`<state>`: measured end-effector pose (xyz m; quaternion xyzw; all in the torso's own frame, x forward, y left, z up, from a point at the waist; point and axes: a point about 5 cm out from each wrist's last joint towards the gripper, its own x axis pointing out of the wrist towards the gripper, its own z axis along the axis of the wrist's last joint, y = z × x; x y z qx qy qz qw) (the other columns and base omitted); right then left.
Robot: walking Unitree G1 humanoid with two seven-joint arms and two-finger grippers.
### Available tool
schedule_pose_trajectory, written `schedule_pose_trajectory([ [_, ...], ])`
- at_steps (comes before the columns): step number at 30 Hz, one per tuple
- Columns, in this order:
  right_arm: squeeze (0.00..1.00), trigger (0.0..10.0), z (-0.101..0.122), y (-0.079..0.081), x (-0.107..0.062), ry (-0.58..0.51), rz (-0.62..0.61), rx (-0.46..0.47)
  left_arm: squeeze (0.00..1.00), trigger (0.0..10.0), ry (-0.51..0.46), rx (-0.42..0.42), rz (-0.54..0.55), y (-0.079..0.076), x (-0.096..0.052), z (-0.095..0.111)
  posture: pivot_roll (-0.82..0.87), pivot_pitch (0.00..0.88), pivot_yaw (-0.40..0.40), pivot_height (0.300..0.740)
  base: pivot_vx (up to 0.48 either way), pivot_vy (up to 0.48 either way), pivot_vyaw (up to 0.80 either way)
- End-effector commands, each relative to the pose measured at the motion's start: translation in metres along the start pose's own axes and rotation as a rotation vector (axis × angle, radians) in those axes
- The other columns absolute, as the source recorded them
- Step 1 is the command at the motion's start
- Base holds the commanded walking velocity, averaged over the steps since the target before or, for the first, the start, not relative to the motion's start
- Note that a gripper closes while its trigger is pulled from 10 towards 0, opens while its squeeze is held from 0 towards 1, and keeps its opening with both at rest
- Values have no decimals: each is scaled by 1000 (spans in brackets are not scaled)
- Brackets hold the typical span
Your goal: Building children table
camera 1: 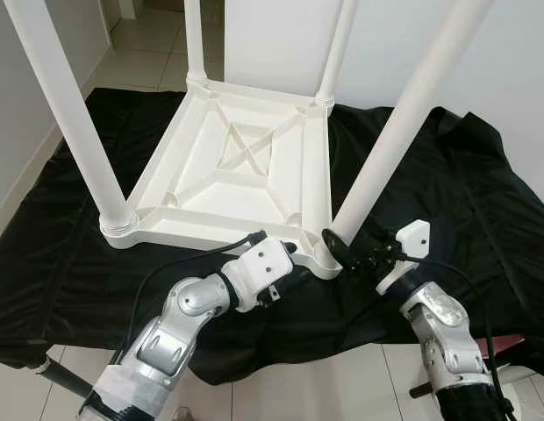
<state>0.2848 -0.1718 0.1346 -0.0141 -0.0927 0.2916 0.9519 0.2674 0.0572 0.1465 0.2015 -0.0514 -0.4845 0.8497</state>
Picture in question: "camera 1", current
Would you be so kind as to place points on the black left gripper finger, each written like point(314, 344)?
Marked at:
point(288, 248)

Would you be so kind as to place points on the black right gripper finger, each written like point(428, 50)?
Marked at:
point(336, 246)

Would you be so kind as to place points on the white plastic table top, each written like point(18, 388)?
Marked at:
point(246, 193)

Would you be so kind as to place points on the white plastic table leg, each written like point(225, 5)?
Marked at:
point(338, 48)
point(195, 39)
point(412, 114)
point(70, 114)

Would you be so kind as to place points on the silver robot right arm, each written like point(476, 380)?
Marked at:
point(443, 324)

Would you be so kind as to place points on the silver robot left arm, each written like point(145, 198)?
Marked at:
point(180, 324)

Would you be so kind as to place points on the black table cloth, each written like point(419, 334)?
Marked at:
point(483, 202)

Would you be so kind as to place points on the grey robot left leg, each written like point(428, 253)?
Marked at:
point(182, 416)

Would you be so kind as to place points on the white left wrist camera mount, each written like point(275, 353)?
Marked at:
point(259, 263)

